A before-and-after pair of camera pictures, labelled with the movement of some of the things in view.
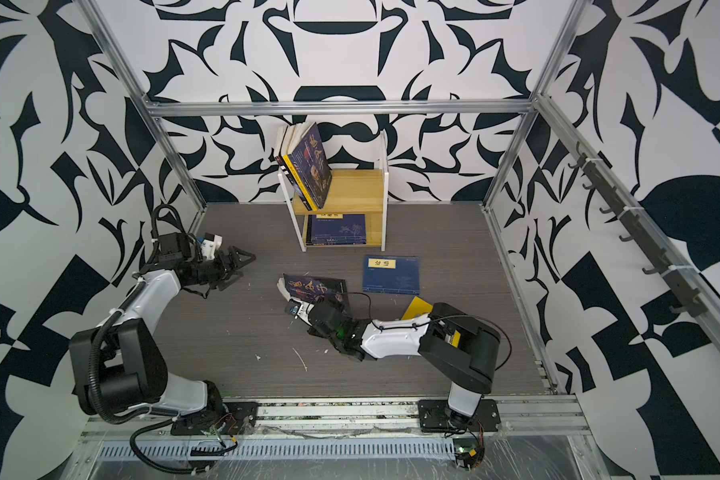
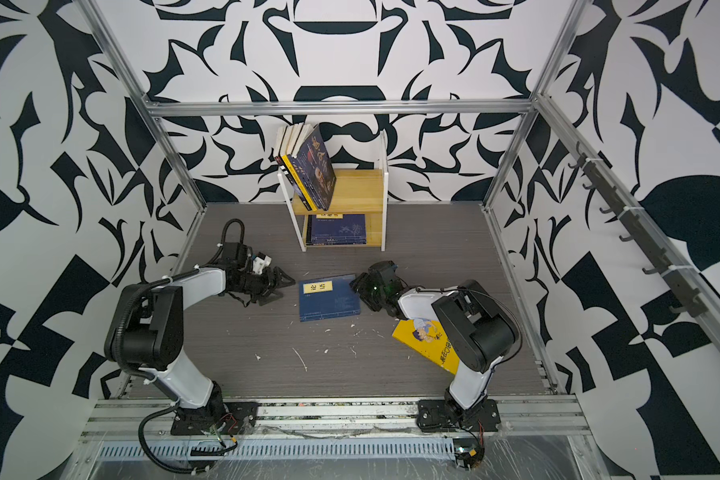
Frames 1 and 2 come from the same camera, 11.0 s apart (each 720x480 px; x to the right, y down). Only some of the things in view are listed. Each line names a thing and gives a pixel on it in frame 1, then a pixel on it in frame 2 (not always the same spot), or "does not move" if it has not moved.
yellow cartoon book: [308, 165] -> [285, 142]
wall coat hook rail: [677, 280] does not move
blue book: [349, 230] does not move
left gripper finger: [239, 258] -> [281, 279]
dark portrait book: [309, 288] -> [316, 163]
